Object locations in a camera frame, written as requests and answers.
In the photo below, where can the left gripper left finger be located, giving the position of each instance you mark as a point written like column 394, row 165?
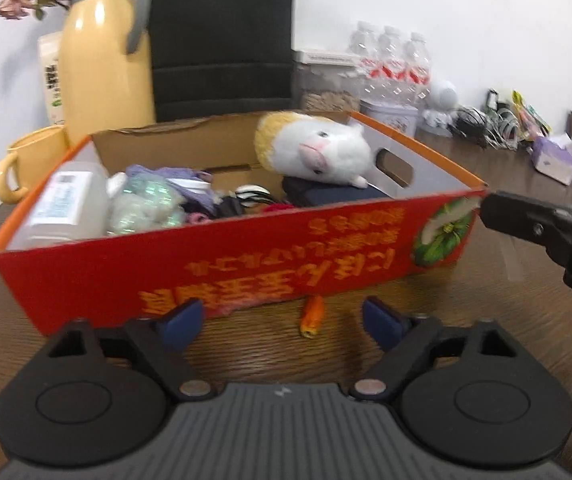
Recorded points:
column 160, row 344

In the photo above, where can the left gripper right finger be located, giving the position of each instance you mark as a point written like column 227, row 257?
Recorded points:
column 406, row 342

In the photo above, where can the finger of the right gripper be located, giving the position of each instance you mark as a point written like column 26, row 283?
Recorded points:
column 537, row 222

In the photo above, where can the small orange carrot toy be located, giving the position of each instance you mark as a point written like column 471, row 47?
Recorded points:
column 312, row 315

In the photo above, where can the red orange cardboard box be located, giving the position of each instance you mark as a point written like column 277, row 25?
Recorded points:
column 422, row 218

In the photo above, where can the iridescent plastic ball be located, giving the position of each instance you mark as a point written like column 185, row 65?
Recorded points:
column 145, row 203

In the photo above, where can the purple knitted cloth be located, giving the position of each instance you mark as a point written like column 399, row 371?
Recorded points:
column 194, row 185

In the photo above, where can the dark navy pouch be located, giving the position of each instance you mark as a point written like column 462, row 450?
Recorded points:
column 305, row 193

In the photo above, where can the yellow white hamster plush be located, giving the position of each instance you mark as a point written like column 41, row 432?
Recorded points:
column 313, row 148

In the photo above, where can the purple tissue pack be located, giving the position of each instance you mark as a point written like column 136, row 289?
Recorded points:
column 552, row 156

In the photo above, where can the small white robot figure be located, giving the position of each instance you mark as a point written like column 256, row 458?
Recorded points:
column 440, row 107

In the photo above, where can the right water bottle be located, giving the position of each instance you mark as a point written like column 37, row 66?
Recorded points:
column 418, row 68

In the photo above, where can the water bottle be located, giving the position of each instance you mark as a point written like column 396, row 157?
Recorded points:
column 418, row 68
column 392, row 64
column 363, row 43

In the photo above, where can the yellow ceramic mug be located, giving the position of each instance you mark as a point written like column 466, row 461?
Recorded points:
column 28, row 161

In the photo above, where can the middle water bottle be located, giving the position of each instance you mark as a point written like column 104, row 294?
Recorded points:
column 392, row 64

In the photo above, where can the left water bottle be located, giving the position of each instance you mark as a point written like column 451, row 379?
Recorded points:
column 363, row 43

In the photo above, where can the clear seed storage container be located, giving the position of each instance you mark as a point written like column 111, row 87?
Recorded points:
column 325, row 81

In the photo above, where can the yellow thermos jug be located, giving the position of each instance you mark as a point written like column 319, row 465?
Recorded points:
column 105, row 67

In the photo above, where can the black paper bag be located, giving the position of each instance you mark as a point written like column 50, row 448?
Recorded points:
column 215, row 57

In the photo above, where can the white milk carton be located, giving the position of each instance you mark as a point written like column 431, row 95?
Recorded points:
column 48, row 49

